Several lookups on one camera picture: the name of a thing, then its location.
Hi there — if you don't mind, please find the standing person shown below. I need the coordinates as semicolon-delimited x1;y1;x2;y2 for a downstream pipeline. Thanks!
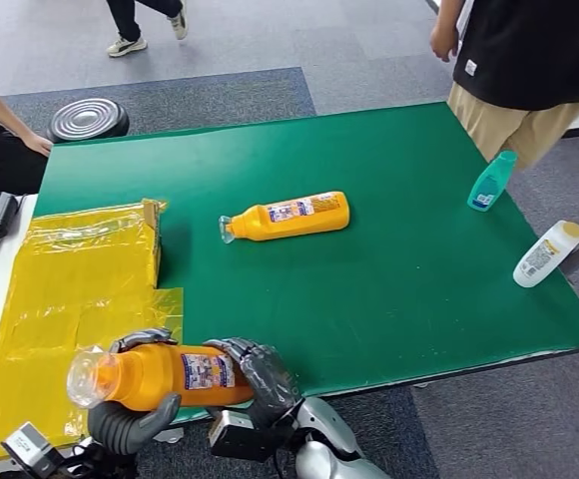
429;0;579;172

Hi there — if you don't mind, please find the green table mat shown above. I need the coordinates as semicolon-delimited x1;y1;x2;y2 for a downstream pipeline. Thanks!
35;101;579;426

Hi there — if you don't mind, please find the walking person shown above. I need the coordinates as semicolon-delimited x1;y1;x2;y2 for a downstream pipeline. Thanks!
105;0;189;60

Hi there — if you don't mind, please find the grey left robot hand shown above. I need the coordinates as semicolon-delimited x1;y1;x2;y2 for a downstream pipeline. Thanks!
87;327;182;457

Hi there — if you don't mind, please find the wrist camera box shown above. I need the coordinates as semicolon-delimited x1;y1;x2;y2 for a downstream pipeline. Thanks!
0;421;67;479
207;408;296;464

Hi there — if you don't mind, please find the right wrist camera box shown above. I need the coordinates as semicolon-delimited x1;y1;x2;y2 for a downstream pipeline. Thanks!
207;408;296;464

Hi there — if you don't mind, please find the white table foot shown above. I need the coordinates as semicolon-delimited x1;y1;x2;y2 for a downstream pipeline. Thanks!
150;426;185;445

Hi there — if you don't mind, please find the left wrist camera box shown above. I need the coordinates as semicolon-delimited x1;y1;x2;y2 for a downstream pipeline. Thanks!
0;421;67;479

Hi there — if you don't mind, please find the teal plastic bottle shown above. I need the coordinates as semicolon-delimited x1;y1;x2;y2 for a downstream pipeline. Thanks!
466;150;518;214

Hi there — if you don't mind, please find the seated person's hand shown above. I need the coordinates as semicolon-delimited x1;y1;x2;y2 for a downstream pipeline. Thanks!
22;131;54;159

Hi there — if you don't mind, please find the yellow plastic wrapped box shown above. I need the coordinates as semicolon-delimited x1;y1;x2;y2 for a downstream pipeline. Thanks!
0;197;185;465

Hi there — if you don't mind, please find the standing person's hand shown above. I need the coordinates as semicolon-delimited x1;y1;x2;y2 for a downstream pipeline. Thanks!
429;22;460;64

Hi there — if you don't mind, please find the black round ribbed stool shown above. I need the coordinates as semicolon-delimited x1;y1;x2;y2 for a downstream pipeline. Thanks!
46;97;131;146

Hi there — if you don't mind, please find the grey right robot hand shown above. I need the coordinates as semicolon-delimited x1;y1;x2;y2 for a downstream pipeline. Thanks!
202;337;302;432

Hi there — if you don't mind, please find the orange bottle with clear cap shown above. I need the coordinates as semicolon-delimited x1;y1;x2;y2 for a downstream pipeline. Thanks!
66;342;256;413
218;191;351;245

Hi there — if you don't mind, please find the white bottle with yellow cap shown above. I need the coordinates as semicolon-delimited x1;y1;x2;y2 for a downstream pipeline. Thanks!
512;220;579;289

